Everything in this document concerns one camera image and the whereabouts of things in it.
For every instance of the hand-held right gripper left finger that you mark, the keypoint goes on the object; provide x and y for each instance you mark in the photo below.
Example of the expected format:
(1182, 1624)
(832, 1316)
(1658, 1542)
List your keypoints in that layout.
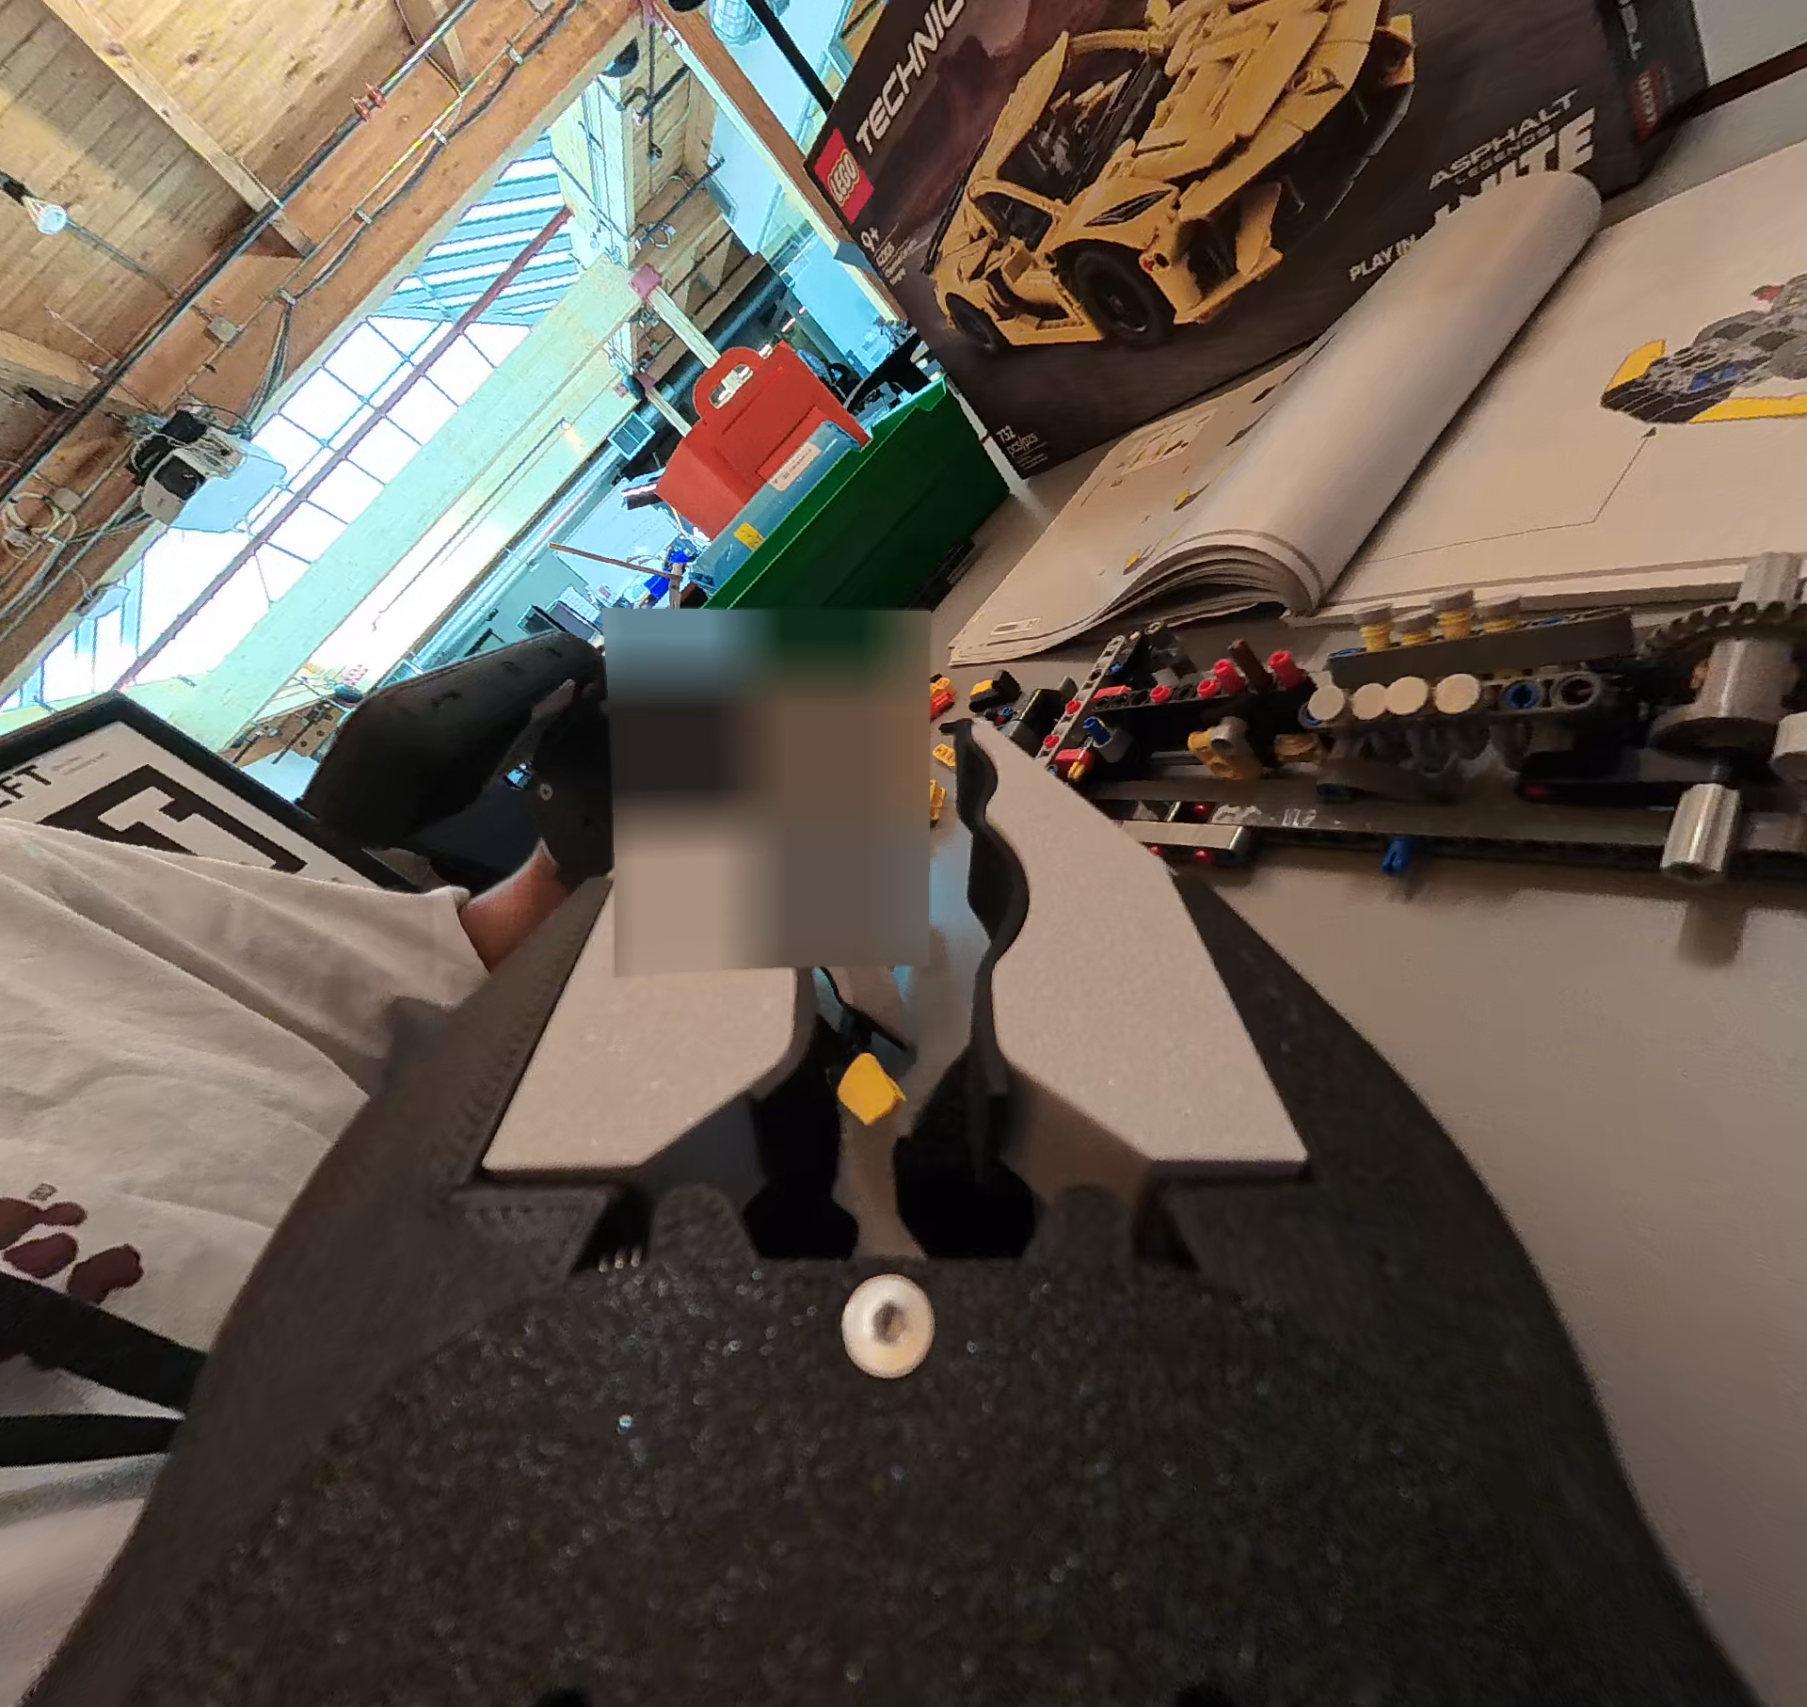
(636, 1072)

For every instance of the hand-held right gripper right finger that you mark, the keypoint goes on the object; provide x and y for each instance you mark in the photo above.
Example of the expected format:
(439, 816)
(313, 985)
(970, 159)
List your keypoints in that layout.
(1116, 1001)

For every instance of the small yellow lego piece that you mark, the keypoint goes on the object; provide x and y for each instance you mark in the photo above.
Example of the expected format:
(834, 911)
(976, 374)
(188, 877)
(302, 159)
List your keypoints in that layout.
(868, 1088)

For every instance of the person's left forearm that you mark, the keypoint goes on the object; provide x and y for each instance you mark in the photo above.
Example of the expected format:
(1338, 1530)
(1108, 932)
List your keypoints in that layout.
(508, 909)

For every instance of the black yellow lego piece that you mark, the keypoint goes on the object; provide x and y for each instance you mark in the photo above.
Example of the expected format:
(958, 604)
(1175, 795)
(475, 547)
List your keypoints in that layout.
(996, 690)

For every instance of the pile of yellow lego pieces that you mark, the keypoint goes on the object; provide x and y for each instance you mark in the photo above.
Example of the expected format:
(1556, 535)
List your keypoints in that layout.
(941, 698)

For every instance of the lego car chassis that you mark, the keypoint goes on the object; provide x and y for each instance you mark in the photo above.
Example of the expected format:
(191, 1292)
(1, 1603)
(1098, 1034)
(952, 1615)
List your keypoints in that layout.
(1413, 747)

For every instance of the lego set box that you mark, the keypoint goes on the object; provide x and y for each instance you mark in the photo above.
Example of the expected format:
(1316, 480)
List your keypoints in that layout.
(1200, 153)

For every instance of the framed black white marker sign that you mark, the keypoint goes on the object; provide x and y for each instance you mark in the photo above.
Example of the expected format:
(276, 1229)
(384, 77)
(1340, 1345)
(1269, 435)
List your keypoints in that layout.
(142, 802)

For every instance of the blue roll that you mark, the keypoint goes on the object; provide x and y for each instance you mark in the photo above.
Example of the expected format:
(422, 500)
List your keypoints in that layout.
(756, 535)

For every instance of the ceiling mounted heater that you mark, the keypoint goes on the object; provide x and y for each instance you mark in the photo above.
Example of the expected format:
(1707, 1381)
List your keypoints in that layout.
(191, 464)

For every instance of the person's white printed shirt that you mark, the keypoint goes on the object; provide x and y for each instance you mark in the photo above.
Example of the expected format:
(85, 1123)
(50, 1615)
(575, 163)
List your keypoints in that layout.
(170, 1029)

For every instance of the red plastic case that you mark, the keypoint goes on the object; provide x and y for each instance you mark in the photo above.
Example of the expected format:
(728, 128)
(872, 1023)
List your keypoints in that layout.
(734, 450)

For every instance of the green plastic bin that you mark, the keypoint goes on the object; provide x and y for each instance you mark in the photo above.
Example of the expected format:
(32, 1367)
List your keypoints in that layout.
(876, 507)

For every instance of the instruction booklet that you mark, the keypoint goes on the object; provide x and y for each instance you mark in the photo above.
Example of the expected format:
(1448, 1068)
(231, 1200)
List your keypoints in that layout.
(1413, 393)

